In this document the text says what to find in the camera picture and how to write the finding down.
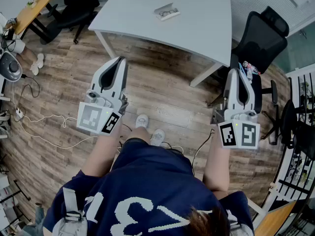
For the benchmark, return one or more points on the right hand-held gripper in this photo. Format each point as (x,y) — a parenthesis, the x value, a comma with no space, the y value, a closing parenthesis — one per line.
(248,134)

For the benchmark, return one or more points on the clear plastic bottle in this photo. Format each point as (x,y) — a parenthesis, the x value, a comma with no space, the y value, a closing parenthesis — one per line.
(251,67)

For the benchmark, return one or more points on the black mesh office chair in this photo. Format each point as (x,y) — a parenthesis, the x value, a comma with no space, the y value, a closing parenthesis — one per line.
(261,43)

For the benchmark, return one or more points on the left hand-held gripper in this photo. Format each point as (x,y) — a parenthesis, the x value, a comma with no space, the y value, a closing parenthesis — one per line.
(89,118)

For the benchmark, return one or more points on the person's left forearm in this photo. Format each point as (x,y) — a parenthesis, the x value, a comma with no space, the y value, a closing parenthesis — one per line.
(103,154)

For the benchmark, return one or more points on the small potted flowers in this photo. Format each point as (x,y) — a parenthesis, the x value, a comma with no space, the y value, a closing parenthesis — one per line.
(31,2)

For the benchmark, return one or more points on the white power strip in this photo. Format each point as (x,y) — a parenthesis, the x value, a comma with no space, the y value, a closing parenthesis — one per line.
(19,112)

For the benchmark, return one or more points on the person's right white shoe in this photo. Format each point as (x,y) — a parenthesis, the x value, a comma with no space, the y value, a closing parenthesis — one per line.
(157,136)

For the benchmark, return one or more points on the round wooden table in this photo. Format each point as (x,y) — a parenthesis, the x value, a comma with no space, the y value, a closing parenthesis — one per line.
(34,8)

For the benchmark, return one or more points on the white glasses case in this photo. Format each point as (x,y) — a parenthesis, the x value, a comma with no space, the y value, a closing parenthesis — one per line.
(169,15)

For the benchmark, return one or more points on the white table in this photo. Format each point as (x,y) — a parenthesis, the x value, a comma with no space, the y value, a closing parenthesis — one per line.
(197,33)

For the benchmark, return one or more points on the black frame shelf rack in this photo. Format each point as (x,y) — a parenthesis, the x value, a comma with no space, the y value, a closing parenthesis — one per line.
(9,200)

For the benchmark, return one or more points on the person's navy printed shirt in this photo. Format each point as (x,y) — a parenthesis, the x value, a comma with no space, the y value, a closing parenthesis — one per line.
(152,171)

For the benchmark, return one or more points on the blue pen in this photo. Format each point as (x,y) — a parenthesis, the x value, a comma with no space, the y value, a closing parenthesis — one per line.
(241,69)

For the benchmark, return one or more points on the person's left white shoe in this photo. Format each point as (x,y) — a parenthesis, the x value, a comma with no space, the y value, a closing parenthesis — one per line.
(142,120)

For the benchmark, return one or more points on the black metal railing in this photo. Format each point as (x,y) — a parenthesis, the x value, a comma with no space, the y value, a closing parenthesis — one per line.
(295,183)

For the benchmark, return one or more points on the grey device with black knob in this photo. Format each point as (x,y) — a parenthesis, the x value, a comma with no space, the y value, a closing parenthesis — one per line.
(9,67)

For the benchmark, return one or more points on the black thin-framed eyeglasses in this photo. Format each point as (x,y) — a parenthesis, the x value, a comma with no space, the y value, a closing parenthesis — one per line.
(164,13)

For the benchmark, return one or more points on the person's white shoe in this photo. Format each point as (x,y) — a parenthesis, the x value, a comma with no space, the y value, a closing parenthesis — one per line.
(142,120)
(157,136)

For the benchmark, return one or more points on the person's left leg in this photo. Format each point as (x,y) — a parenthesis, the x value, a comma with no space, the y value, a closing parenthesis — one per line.
(139,134)

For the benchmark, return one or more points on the wooden desk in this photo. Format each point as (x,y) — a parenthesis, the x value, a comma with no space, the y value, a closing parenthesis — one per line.
(275,220)

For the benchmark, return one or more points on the person's right forearm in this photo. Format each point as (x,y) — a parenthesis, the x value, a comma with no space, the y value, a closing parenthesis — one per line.
(216,166)

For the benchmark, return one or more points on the person's left hand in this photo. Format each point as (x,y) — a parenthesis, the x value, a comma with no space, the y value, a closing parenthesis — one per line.
(124,104)

